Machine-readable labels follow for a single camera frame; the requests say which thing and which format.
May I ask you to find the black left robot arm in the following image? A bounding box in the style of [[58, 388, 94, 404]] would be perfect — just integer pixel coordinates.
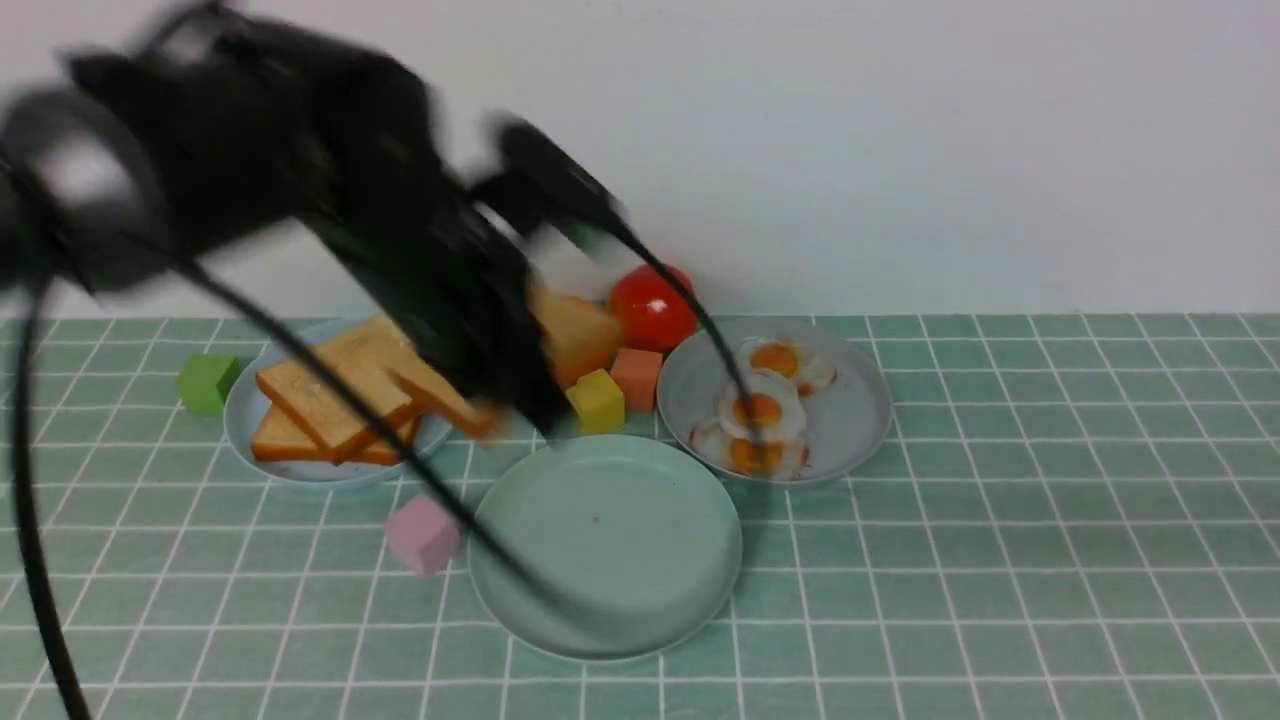
[[3, 1, 613, 430]]

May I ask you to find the grey egg plate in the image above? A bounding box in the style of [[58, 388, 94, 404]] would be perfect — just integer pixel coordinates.
[[655, 316, 893, 484]]

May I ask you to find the light blue bread plate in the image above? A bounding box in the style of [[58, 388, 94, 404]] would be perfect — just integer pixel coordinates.
[[223, 316, 454, 491]]

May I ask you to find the green cube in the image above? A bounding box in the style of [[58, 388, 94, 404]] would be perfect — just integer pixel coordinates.
[[175, 354, 241, 416]]

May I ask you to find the toast slice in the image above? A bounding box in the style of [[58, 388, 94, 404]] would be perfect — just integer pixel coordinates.
[[250, 406, 401, 466], [384, 287, 625, 439], [256, 315, 425, 461]]

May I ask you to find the fried egg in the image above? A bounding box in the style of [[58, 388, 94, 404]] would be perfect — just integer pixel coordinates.
[[687, 419, 809, 480], [736, 337, 838, 398], [717, 370, 806, 443]]

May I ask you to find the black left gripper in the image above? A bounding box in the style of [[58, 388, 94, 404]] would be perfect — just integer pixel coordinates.
[[323, 111, 617, 432]]

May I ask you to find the red tomato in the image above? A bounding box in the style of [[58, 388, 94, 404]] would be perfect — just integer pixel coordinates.
[[607, 265, 699, 354]]

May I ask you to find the black cable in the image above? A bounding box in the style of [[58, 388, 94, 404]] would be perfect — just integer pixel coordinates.
[[0, 200, 771, 720]]

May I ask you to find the yellow cube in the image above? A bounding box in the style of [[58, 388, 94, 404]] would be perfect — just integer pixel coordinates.
[[567, 369, 627, 436]]

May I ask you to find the salmon pink cube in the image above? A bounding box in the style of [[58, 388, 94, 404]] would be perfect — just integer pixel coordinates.
[[609, 348, 664, 413]]

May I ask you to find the green plate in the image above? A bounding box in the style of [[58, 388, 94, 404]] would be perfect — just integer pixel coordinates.
[[468, 436, 744, 662]]

